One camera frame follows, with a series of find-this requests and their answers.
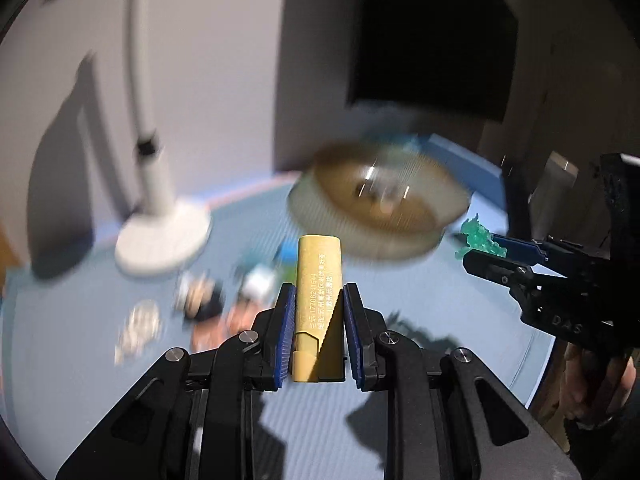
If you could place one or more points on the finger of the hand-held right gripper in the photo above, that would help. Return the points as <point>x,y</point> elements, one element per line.
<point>515,247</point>
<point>495,270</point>

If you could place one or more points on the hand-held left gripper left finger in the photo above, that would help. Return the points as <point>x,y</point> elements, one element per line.
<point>285,330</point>

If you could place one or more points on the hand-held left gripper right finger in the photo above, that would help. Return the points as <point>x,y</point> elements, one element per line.
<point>352,335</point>

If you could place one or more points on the green toy figure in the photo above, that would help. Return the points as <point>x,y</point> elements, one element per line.
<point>477,237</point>

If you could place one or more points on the ribbed brown glass plate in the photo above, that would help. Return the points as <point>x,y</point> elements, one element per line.
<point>325,225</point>

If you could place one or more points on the person's right hand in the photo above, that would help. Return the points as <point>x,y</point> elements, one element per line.
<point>577,385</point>

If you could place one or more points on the small pink object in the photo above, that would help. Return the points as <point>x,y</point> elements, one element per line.
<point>230,325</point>

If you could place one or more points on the small white green object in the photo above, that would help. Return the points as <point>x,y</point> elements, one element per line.
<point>260,280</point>

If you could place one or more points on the small black white object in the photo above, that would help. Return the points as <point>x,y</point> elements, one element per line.
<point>202,300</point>

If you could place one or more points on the small silver object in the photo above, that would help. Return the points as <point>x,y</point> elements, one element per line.
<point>137,330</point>

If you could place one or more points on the white desk lamp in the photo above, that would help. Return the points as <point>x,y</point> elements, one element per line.
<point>160,240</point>

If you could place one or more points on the black monitor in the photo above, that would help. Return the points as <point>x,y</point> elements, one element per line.
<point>430,35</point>

